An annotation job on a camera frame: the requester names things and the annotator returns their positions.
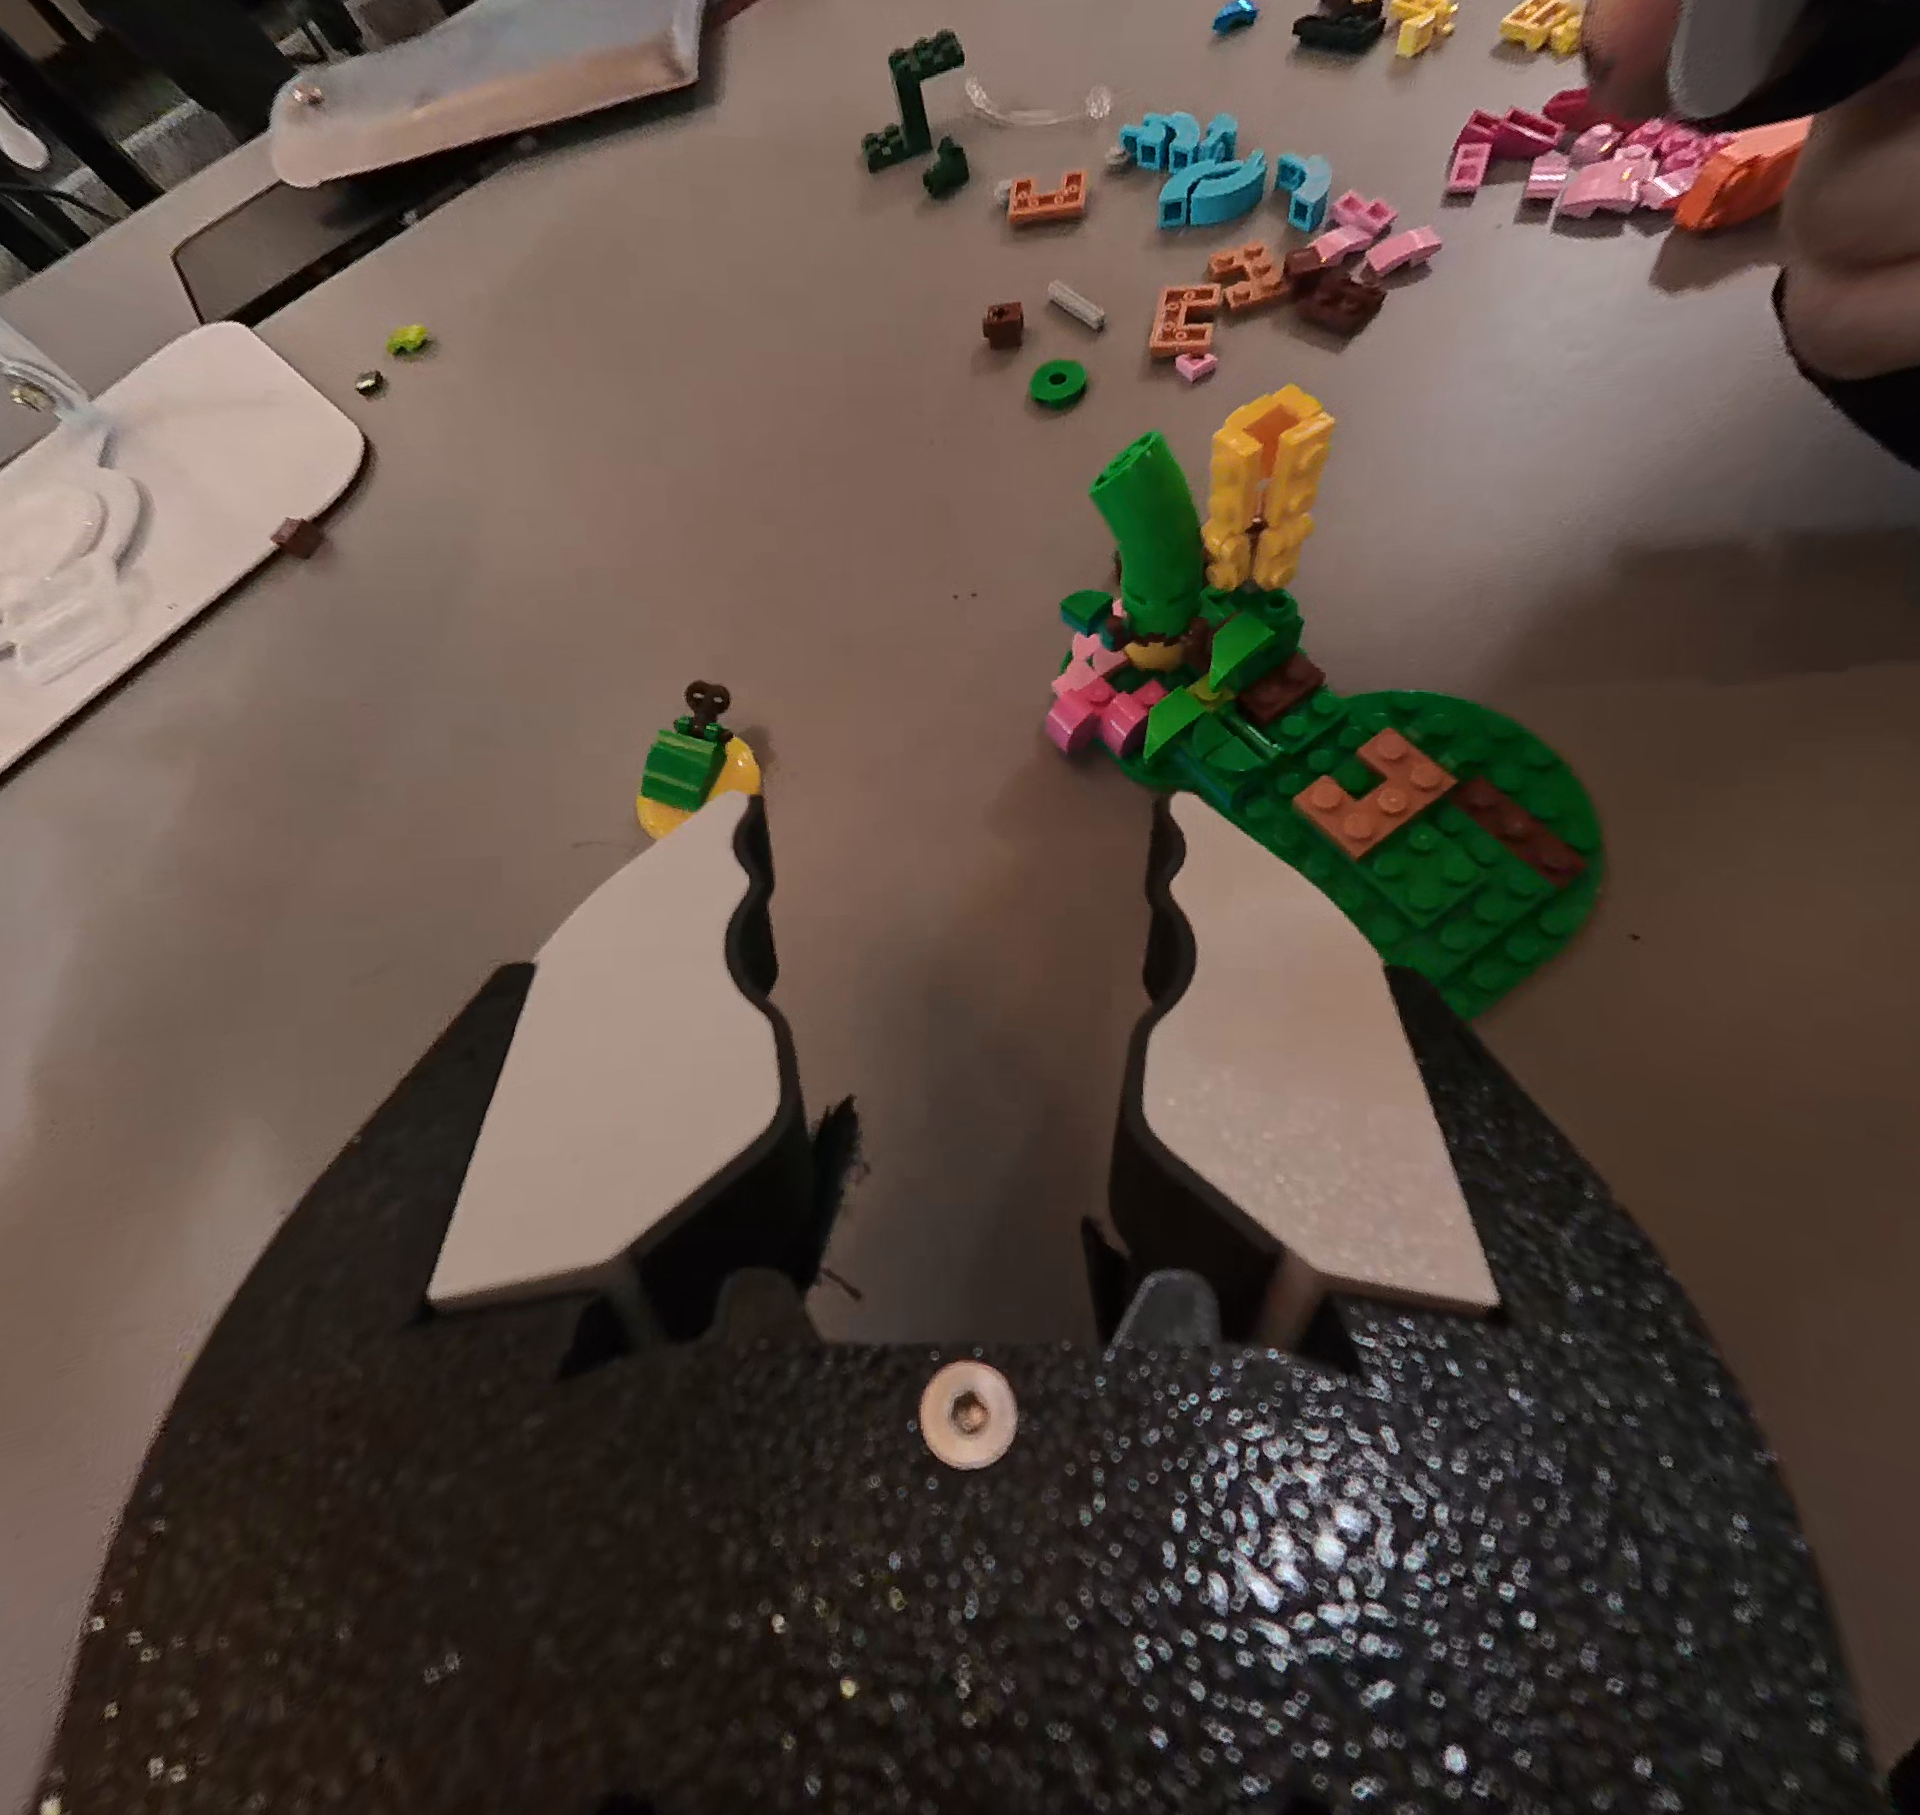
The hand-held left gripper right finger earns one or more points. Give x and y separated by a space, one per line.
1292 1110

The person's right hand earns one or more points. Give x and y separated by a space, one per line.
1860 240

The silver foil pouch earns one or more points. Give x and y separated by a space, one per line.
511 60

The small brown toy brick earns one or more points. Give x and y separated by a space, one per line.
1002 327

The orange brick separator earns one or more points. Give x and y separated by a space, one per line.
1727 189

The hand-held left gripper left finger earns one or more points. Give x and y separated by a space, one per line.
630 1079

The cluster of pink toy bricks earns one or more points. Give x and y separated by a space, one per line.
1591 172

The grey toy bar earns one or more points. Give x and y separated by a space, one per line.
1075 305

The dark green stepped toy bracket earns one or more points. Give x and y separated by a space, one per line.
912 105

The small dark green toy brick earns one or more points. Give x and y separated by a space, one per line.
946 169

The tan notched toy plate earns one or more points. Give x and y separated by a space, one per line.
1035 210
1164 331

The cluster of light blue bricks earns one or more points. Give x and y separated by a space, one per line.
1215 189

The small yellow green toy model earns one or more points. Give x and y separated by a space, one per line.
682 771

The brown toy plate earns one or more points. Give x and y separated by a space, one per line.
1343 299

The clear curved toy tube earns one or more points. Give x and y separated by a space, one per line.
1035 118

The small brown toy stud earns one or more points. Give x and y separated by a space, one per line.
299 537

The toy brick plant model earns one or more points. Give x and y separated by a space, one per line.
1411 913

